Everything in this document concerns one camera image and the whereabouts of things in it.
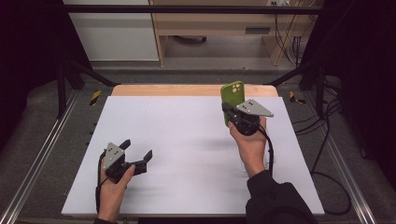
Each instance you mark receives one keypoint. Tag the green phone case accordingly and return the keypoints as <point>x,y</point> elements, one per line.
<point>232,95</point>

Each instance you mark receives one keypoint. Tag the black horizontal frame bar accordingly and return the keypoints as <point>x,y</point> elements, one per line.
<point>186,9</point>

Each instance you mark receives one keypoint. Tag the white power strip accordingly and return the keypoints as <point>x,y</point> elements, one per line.
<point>278,2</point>

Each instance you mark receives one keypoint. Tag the black curtain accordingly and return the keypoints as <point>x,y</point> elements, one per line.
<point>358,62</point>
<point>31,62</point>

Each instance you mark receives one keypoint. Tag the person's left hand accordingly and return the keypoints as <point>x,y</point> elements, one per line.
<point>110,196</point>

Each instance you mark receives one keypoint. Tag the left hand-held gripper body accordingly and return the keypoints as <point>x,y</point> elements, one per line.
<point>113,163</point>

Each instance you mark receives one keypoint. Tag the white cabinet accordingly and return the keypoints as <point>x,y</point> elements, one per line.
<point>115,37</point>

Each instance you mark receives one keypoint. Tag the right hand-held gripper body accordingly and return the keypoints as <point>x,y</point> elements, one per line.
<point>247,123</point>

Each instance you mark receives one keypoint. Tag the light wooden desk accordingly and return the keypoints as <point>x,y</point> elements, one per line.
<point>218,21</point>

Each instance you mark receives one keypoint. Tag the black frame strut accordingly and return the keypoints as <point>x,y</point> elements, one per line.
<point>311,73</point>
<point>79,73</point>

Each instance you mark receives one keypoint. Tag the aluminium rail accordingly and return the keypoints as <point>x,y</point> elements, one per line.
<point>348,174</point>
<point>37,161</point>

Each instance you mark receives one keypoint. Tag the yellow black tape marker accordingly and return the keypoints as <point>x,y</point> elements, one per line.
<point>95,97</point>
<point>294,97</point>

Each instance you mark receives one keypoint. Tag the black object under desk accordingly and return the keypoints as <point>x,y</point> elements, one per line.
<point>190,39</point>

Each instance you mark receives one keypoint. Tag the person's right hand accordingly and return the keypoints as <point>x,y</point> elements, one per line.
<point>250,152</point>

